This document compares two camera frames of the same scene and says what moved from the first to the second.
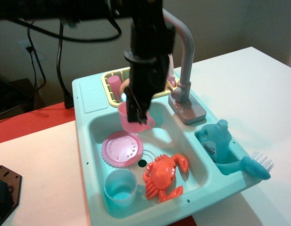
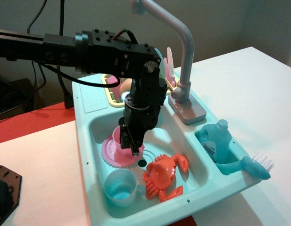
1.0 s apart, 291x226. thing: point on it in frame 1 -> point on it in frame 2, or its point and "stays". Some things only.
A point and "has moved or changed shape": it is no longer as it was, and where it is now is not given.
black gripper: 147,76 -> 136,122
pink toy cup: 134,127 has moved or changed shape
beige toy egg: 124,85 stays
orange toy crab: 160,175 stays
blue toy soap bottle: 215,140 stays
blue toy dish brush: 259,166 stays
